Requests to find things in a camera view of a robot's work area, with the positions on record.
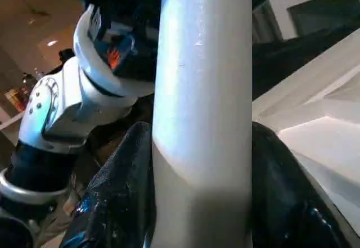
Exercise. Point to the white plastic table leg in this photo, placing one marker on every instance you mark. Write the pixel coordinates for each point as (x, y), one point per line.
(202, 113)

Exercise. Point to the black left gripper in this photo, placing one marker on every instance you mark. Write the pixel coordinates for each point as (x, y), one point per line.
(135, 28)

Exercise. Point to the white plastic table top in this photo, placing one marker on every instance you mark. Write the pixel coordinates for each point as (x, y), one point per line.
(320, 118)

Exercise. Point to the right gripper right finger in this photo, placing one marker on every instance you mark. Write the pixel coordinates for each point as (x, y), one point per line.
(292, 203)

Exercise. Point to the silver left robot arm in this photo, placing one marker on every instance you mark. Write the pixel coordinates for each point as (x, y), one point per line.
(62, 102)

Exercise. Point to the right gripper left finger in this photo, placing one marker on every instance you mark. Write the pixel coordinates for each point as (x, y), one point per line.
(118, 203)

